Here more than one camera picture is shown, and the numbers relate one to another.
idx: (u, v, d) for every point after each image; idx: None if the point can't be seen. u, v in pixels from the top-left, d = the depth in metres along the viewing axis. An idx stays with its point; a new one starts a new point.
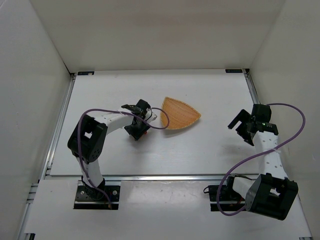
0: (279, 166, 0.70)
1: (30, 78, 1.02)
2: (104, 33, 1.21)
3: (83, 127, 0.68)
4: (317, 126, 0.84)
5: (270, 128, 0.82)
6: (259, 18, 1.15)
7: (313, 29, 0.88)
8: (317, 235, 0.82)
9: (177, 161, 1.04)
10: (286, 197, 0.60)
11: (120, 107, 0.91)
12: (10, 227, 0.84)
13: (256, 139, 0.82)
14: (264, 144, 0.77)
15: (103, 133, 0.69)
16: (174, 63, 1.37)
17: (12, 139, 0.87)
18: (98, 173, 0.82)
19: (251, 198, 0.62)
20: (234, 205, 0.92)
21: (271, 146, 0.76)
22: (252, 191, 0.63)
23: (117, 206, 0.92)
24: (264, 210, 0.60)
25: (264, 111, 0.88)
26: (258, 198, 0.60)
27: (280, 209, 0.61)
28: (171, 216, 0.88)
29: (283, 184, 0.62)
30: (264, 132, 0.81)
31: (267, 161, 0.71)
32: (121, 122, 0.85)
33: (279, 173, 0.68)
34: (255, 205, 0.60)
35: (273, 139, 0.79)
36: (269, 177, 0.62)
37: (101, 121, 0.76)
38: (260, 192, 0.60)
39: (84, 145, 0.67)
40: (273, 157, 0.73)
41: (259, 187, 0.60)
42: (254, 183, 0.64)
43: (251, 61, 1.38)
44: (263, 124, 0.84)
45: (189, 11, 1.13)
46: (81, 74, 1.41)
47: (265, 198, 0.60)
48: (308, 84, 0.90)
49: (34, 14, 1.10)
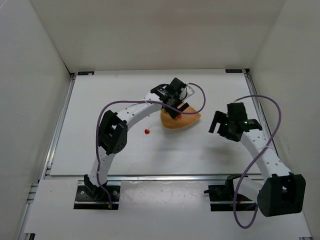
0: (279, 162, 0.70)
1: (30, 78, 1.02)
2: (104, 33, 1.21)
3: (108, 120, 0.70)
4: (316, 126, 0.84)
5: (253, 124, 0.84)
6: (259, 18, 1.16)
7: (312, 29, 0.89)
8: (317, 235, 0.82)
9: (178, 160, 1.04)
10: (297, 191, 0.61)
11: (149, 93, 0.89)
12: (10, 228, 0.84)
13: (245, 138, 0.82)
14: (256, 144, 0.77)
15: (123, 131, 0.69)
16: (174, 63, 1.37)
17: (12, 139, 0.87)
18: (107, 170, 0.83)
19: (265, 202, 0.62)
20: (234, 205, 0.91)
21: (262, 144, 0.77)
22: (264, 196, 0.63)
23: (117, 206, 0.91)
24: (281, 210, 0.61)
25: (240, 108, 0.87)
26: (272, 202, 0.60)
27: (296, 203, 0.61)
28: (171, 216, 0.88)
29: (289, 179, 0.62)
30: (251, 131, 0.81)
31: (267, 162, 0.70)
32: (147, 113, 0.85)
33: (282, 170, 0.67)
34: (272, 209, 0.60)
35: (261, 136, 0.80)
36: (276, 178, 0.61)
37: (124, 117, 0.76)
38: (273, 196, 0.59)
39: (107, 140, 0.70)
40: (270, 154, 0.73)
41: (272, 192, 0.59)
42: (262, 187, 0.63)
43: (251, 61, 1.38)
44: (246, 123, 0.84)
45: (189, 12, 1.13)
46: (81, 74, 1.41)
47: (279, 199, 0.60)
48: (308, 84, 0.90)
49: (34, 14, 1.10)
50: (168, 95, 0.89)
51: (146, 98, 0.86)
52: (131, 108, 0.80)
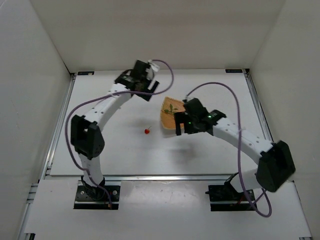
0: (259, 138, 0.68)
1: (30, 77, 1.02)
2: (104, 33, 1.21)
3: (76, 125, 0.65)
4: (316, 126, 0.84)
5: (217, 116, 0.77)
6: (259, 18, 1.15)
7: (312, 28, 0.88)
8: (317, 235, 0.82)
9: (177, 160, 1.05)
10: (285, 155, 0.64)
11: (114, 83, 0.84)
12: (11, 228, 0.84)
13: (217, 132, 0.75)
14: (229, 132, 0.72)
15: (97, 132, 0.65)
16: (174, 63, 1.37)
17: (12, 139, 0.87)
18: (99, 170, 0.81)
19: (269, 183, 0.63)
20: (234, 205, 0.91)
21: (236, 129, 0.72)
22: (264, 176, 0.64)
23: (117, 206, 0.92)
24: (285, 179, 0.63)
25: (197, 104, 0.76)
26: (275, 179, 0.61)
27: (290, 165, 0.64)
28: (170, 216, 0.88)
29: (274, 149, 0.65)
30: (219, 121, 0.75)
31: (249, 143, 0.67)
32: (115, 107, 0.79)
33: (265, 144, 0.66)
34: (278, 185, 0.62)
35: (231, 123, 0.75)
36: (265, 156, 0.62)
37: (92, 117, 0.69)
38: (272, 173, 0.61)
39: (84, 145, 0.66)
40: (246, 136, 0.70)
41: (269, 171, 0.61)
42: (258, 172, 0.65)
43: (251, 61, 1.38)
44: (209, 116, 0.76)
45: (189, 11, 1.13)
46: (81, 74, 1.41)
47: (277, 172, 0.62)
48: (308, 84, 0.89)
49: (34, 14, 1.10)
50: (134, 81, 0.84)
51: (111, 91, 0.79)
52: (98, 106, 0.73)
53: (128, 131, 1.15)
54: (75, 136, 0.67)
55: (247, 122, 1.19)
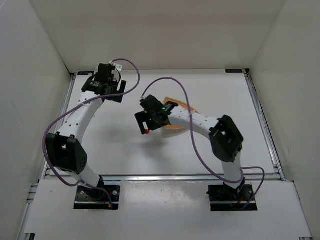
0: (207, 117, 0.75)
1: (30, 77, 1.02)
2: (104, 33, 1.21)
3: (53, 144, 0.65)
4: (315, 127, 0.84)
5: (170, 107, 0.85)
6: (259, 18, 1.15)
7: (312, 29, 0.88)
8: (317, 235, 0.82)
9: (177, 160, 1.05)
10: (231, 126, 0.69)
11: (82, 92, 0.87)
12: (11, 228, 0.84)
13: (173, 120, 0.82)
14: (182, 118, 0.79)
15: (77, 145, 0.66)
16: (174, 63, 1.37)
17: (12, 139, 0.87)
18: (92, 173, 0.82)
19: (222, 153, 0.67)
20: (234, 205, 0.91)
21: (187, 113, 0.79)
22: (218, 151, 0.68)
23: (117, 206, 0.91)
24: (235, 147, 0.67)
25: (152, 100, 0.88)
26: (226, 148, 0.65)
27: (238, 134, 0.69)
28: (170, 216, 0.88)
29: (221, 123, 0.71)
30: (173, 111, 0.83)
31: (200, 123, 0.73)
32: (89, 114, 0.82)
33: (212, 121, 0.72)
34: (230, 153, 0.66)
35: (183, 110, 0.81)
36: (213, 130, 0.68)
37: (68, 131, 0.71)
38: (222, 143, 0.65)
39: (66, 161, 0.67)
40: (197, 117, 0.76)
41: (219, 141, 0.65)
42: (212, 147, 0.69)
43: (251, 61, 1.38)
44: (164, 108, 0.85)
45: (188, 11, 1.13)
46: (81, 74, 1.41)
47: (227, 142, 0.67)
48: (308, 84, 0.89)
49: (34, 14, 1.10)
50: (102, 85, 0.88)
51: (81, 101, 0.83)
52: (70, 119, 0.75)
53: (128, 132, 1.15)
54: (54, 155, 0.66)
55: (247, 122, 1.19)
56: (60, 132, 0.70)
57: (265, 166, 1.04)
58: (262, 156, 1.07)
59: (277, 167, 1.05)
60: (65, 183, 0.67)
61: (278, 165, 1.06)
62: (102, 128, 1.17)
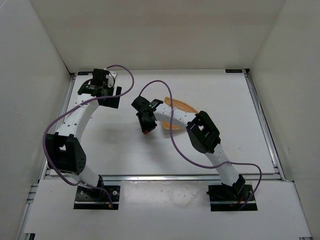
0: (186, 113, 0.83)
1: (30, 77, 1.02)
2: (104, 33, 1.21)
3: (52, 144, 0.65)
4: (315, 127, 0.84)
5: (156, 104, 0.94)
6: (259, 18, 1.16)
7: (312, 28, 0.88)
8: (317, 235, 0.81)
9: (177, 160, 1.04)
10: (208, 121, 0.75)
11: (78, 95, 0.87)
12: (11, 228, 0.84)
13: (158, 115, 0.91)
14: (165, 112, 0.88)
15: (76, 144, 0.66)
16: (174, 63, 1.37)
17: (12, 139, 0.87)
18: (91, 173, 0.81)
19: (199, 145, 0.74)
20: (234, 205, 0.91)
21: (169, 109, 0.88)
22: (195, 143, 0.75)
23: (117, 206, 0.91)
24: (212, 139, 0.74)
25: (141, 100, 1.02)
26: (201, 139, 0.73)
27: (214, 127, 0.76)
28: (170, 216, 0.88)
29: (199, 118, 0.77)
30: (158, 107, 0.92)
31: (179, 117, 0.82)
32: (86, 115, 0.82)
33: (190, 116, 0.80)
34: (206, 144, 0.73)
35: (166, 107, 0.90)
36: (190, 123, 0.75)
37: (67, 130, 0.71)
38: (198, 135, 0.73)
39: (65, 161, 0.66)
40: (178, 112, 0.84)
41: (194, 133, 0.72)
42: (191, 139, 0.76)
43: (251, 61, 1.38)
44: (150, 105, 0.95)
45: (188, 12, 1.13)
46: (81, 74, 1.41)
47: (203, 134, 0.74)
48: (308, 84, 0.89)
49: (34, 14, 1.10)
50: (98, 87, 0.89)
51: (78, 103, 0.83)
52: (68, 119, 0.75)
53: (127, 131, 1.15)
54: (53, 155, 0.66)
55: (247, 122, 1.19)
56: (59, 132, 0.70)
57: (265, 166, 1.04)
58: (262, 156, 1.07)
59: (277, 167, 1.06)
60: (67, 183, 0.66)
61: (278, 165, 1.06)
62: (102, 128, 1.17)
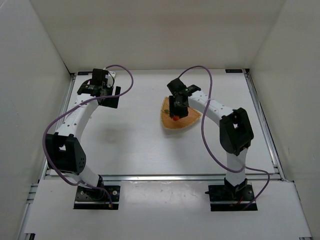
0: (224, 106, 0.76)
1: (30, 77, 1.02)
2: (103, 32, 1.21)
3: (52, 144, 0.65)
4: (315, 126, 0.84)
5: (193, 89, 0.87)
6: (259, 18, 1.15)
7: (312, 28, 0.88)
8: (317, 236, 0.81)
9: (177, 160, 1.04)
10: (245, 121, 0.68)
11: (78, 95, 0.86)
12: (10, 228, 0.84)
13: (192, 102, 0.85)
14: (200, 100, 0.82)
15: (76, 143, 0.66)
16: (174, 62, 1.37)
17: (12, 139, 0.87)
18: (92, 173, 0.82)
19: (228, 142, 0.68)
20: (234, 205, 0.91)
21: (206, 98, 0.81)
22: (225, 139, 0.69)
23: (117, 206, 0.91)
24: (243, 141, 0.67)
25: (179, 82, 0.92)
26: (232, 137, 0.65)
27: (249, 130, 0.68)
28: (170, 216, 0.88)
29: (235, 116, 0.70)
30: (193, 93, 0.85)
31: (214, 109, 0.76)
32: (86, 115, 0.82)
33: (227, 111, 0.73)
34: (235, 144, 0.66)
35: (203, 94, 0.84)
36: (224, 117, 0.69)
37: (66, 130, 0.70)
38: (230, 132, 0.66)
39: (65, 161, 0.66)
40: (214, 104, 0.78)
41: (227, 129, 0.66)
42: (220, 132, 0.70)
43: (251, 61, 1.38)
44: (186, 90, 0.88)
45: (189, 11, 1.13)
46: (81, 74, 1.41)
47: (235, 133, 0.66)
48: (308, 83, 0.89)
49: (34, 14, 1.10)
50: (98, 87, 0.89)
51: (78, 103, 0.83)
52: (68, 119, 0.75)
53: (127, 131, 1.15)
54: (53, 155, 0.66)
55: None
56: (58, 132, 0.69)
57: (265, 166, 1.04)
58: (262, 156, 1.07)
59: (277, 167, 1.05)
60: (68, 183, 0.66)
61: (278, 165, 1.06)
62: (102, 128, 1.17)
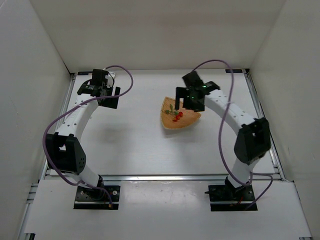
0: (244, 113, 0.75)
1: (30, 77, 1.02)
2: (103, 32, 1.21)
3: (52, 143, 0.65)
4: (315, 126, 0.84)
5: (211, 86, 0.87)
6: (259, 18, 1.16)
7: (312, 28, 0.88)
8: (317, 236, 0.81)
9: (177, 160, 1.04)
10: (264, 132, 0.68)
11: (78, 95, 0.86)
12: (10, 228, 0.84)
13: (209, 101, 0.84)
14: (219, 102, 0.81)
15: (76, 143, 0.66)
16: (174, 63, 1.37)
17: (12, 139, 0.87)
18: (92, 173, 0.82)
19: (243, 151, 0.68)
20: (234, 205, 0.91)
21: (225, 101, 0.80)
22: (240, 148, 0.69)
23: (117, 206, 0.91)
24: (259, 152, 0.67)
25: (195, 77, 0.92)
26: (249, 148, 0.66)
27: (267, 142, 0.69)
28: (170, 216, 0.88)
29: (255, 125, 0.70)
30: (211, 93, 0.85)
31: (234, 115, 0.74)
32: (86, 115, 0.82)
33: (248, 119, 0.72)
34: (251, 155, 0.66)
35: (222, 95, 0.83)
36: (245, 127, 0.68)
37: (66, 130, 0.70)
38: (248, 143, 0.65)
39: (65, 161, 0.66)
40: (234, 110, 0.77)
41: (247, 140, 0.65)
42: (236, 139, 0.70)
43: (251, 61, 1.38)
44: (204, 87, 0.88)
45: (189, 12, 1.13)
46: (81, 74, 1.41)
47: (253, 144, 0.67)
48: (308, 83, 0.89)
49: (34, 14, 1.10)
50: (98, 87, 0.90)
51: (78, 103, 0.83)
52: (68, 119, 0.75)
53: (127, 132, 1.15)
54: (53, 155, 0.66)
55: None
56: (58, 132, 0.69)
57: (266, 166, 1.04)
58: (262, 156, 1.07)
59: (277, 167, 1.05)
60: (67, 183, 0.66)
61: (278, 165, 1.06)
62: (102, 128, 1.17)
